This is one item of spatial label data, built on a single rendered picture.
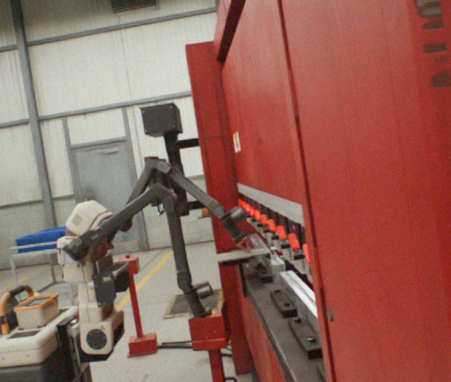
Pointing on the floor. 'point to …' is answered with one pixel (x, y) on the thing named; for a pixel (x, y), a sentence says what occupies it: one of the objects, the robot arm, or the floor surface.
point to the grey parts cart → (67, 290)
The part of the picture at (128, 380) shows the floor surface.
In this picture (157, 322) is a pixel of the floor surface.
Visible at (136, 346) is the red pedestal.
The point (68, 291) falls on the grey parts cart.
